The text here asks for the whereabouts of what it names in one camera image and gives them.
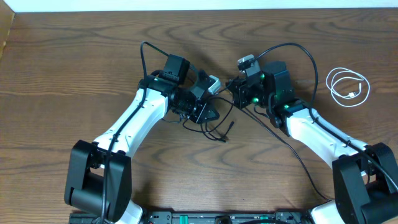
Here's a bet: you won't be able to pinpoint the thick black cable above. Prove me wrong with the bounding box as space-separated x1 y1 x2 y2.
182 96 236 143

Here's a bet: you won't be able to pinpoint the white USB cable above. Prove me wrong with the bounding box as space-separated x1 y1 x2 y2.
325 67 371 108

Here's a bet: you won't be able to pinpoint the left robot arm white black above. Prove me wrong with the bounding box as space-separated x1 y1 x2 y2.
64 54 221 223

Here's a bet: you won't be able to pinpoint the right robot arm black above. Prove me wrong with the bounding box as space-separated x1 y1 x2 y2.
228 55 397 223

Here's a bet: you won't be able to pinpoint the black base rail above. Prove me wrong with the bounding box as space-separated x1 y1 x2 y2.
138 211 313 224

